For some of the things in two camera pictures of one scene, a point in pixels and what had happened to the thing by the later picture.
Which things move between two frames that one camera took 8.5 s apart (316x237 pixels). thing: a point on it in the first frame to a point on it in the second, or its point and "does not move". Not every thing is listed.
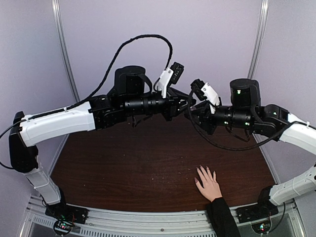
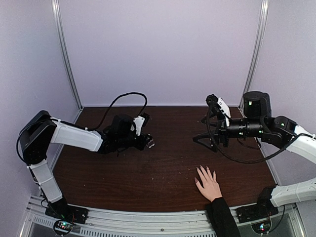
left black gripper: x=174 y=103 to x=142 y=143
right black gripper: x=204 y=113 to x=221 y=129
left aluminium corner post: x=56 y=4 does not move
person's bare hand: x=211 y=190 does not move
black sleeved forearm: x=224 y=223 does not move
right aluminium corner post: x=260 y=39 does not move
